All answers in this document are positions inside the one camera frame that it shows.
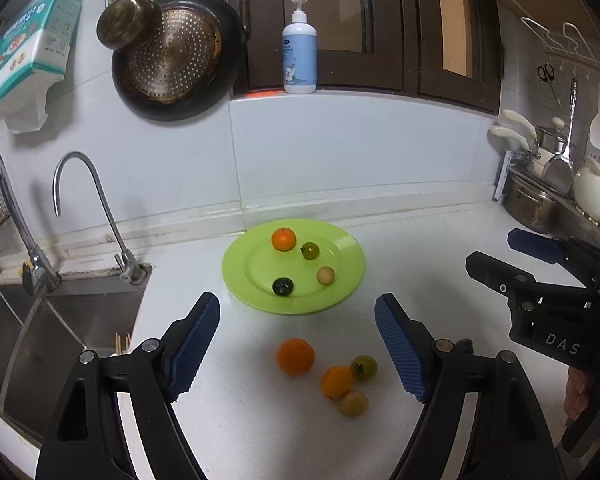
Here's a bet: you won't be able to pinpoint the tan longan fruit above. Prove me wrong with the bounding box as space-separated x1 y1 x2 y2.
338 391 370 418
316 266 336 286

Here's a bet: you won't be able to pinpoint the metal skimmer ladle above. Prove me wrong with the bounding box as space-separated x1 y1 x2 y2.
543 77 578 194

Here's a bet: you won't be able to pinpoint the green tomato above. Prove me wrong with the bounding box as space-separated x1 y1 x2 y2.
300 242 321 261
350 354 378 382

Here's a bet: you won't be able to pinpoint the small orange mandarin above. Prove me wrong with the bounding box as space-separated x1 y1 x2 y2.
321 365 354 401

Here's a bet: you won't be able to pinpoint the green plate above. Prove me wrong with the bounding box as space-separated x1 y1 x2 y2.
222 219 366 315

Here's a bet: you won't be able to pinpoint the person right hand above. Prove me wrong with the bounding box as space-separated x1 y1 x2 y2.
564 367 592 420

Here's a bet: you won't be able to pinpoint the orange mandarin top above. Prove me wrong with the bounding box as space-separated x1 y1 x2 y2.
271 228 297 252

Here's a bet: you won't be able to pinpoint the dark wooden window frame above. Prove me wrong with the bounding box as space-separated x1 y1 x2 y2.
228 0 502 114

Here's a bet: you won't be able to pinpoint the cream pan handle lower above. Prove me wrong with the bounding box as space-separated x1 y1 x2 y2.
489 125 531 152

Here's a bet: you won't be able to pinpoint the perforated metal strainer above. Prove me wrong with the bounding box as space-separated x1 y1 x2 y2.
122 8 222 103

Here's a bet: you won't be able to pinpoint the cream pan handle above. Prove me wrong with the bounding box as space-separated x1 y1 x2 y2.
489 125 531 152
501 108 538 142

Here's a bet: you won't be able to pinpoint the white blue pump bottle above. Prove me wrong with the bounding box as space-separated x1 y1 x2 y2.
282 0 317 94

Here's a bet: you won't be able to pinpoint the black frying pan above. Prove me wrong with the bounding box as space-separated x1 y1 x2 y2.
111 0 247 122

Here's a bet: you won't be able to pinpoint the stainless steel pot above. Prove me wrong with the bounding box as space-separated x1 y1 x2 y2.
503 174 562 234

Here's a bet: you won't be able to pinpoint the slim gooseneck faucet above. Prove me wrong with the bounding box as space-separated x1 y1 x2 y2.
52 151 148 286

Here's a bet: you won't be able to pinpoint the cream pan handle upper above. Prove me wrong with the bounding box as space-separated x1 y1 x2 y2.
501 108 538 142

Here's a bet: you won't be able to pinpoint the white wire hanging rack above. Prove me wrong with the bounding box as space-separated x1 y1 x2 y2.
519 15 600 74

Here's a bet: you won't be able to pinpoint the white ceramic teapot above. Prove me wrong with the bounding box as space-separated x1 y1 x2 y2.
572 156 600 223

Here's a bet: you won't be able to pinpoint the stainless steel sink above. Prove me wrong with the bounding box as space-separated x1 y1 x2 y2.
0 276 146 446

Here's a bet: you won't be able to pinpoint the white dish rack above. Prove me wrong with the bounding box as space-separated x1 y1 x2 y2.
493 151 600 248

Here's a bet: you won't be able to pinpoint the green white paper box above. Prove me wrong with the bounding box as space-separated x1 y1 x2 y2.
0 0 83 116

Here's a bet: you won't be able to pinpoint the black scissors on hook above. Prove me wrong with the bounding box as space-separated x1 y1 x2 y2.
536 63 560 104

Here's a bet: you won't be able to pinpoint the large orange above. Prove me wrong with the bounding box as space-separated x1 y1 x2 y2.
275 338 315 376

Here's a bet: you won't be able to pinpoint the dark plum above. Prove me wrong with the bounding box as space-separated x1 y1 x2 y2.
272 278 294 297

